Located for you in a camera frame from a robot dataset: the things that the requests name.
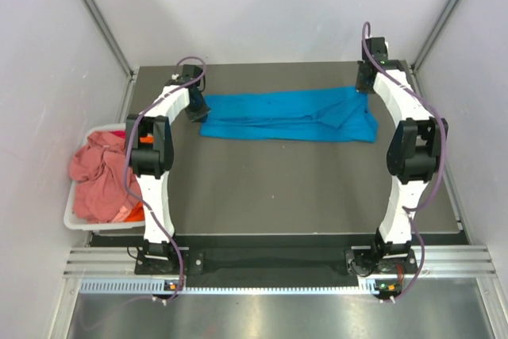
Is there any blue t shirt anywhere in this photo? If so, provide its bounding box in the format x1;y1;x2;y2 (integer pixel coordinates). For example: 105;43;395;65
200;87;378;143

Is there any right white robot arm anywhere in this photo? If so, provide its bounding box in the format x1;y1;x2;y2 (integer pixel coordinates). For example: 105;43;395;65
356;37;448;272

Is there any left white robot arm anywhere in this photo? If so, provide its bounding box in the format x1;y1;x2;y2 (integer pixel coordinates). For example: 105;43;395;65
125;64;210;273

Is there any magenta t shirt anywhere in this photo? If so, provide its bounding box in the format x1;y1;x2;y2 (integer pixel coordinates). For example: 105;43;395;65
111;130;125;139

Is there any salmon pink t shirt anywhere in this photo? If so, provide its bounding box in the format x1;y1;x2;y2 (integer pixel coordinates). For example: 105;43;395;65
69;130;144;224

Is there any orange t shirt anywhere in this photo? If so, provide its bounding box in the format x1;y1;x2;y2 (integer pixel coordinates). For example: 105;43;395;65
125;135;156;224

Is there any white plastic laundry basket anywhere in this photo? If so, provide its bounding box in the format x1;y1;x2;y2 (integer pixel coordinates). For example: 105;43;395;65
63;122;146;232

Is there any right aluminium frame post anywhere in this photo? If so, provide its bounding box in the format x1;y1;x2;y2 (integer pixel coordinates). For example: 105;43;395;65
410;0;461;74

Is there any aluminium frame post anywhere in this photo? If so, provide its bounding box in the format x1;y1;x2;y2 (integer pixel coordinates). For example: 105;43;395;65
81;0;134;78
410;0;461;74

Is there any left aluminium frame post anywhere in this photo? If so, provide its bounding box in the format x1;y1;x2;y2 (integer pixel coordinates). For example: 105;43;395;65
81;0;134;78

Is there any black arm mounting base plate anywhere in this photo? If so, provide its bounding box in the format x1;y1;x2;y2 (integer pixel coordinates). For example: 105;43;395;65
89;233;420;288

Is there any aluminium front frame rail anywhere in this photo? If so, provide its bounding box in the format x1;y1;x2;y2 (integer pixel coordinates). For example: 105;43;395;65
63;245;496;279

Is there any grey slotted cable duct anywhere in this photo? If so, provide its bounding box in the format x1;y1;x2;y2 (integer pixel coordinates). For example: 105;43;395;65
79;276;395;297

